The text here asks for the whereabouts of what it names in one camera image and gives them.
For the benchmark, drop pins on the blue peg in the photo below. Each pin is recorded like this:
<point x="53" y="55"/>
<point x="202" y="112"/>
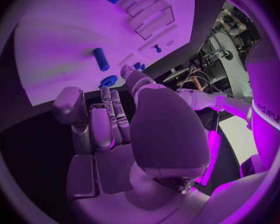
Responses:
<point x="138" y="66"/>

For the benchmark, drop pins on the blue plug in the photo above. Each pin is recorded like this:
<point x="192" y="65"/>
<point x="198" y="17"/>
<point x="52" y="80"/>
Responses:
<point x="157" y="48"/>

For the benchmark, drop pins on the blue gear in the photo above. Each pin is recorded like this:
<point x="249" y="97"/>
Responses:
<point x="108" y="80"/>

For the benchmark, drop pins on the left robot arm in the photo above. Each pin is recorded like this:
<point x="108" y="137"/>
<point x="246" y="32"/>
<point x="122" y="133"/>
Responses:
<point x="224" y="104"/>

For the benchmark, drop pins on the workshop desk with equipment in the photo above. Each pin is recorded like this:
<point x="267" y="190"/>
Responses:
<point x="210" y="59"/>

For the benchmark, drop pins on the short blue cylinder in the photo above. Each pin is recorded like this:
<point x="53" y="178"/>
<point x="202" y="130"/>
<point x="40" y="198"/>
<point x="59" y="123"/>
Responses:
<point x="101" y="59"/>

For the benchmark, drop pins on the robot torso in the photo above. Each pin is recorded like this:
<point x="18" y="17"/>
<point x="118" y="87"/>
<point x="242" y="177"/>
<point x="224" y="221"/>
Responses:
<point x="266" y="89"/>

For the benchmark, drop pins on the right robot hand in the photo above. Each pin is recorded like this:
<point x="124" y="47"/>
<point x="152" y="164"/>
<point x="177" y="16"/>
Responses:
<point x="168" y="130"/>

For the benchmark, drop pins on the white task board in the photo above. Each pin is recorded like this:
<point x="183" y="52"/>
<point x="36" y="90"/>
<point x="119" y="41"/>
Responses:
<point x="60" y="41"/>

